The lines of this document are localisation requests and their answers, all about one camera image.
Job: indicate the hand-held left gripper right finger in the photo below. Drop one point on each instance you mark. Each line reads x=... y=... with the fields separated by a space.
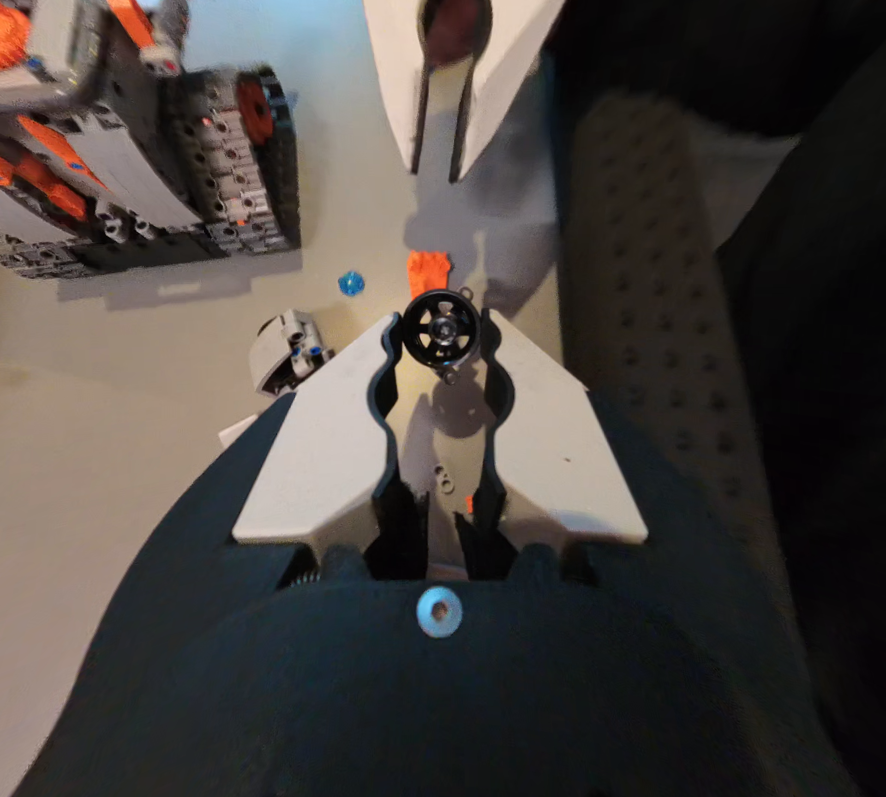
x=554 y=465

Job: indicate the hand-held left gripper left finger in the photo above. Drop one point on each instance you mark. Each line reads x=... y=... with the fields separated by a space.
x=311 y=465

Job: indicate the black toy wheel assembly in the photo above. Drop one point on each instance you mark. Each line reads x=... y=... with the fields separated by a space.
x=441 y=330

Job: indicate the grey orange block assembly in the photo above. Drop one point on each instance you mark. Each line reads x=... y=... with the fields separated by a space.
x=277 y=361

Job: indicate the grey two-hole connector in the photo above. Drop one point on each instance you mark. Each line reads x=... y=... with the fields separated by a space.
x=443 y=477

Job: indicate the black dimpled foam pad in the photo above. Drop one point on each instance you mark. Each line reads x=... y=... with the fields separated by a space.
x=644 y=326

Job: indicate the blue transparent round stud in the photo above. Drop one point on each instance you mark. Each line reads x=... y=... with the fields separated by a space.
x=351 y=283

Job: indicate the orange wedge block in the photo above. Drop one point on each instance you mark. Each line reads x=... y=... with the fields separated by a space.
x=428 y=271

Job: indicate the tracked toy robot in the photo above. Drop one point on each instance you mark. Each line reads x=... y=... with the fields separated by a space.
x=138 y=153

